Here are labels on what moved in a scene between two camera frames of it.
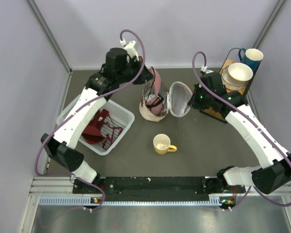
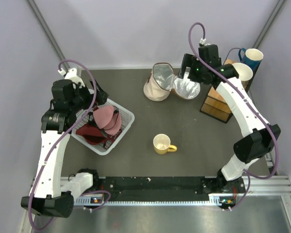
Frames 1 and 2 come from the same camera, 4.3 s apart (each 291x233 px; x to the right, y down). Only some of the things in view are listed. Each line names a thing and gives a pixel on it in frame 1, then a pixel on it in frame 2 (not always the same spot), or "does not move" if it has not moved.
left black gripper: (145, 75) to (85, 90)
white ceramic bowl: (239, 73) does not move
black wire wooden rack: (219, 115) does not move
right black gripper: (193, 102) to (190, 60)
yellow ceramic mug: (161, 144) does not move
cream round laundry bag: (156, 103) to (162, 82)
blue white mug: (253, 58) does not move
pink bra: (154, 105) to (107, 118)
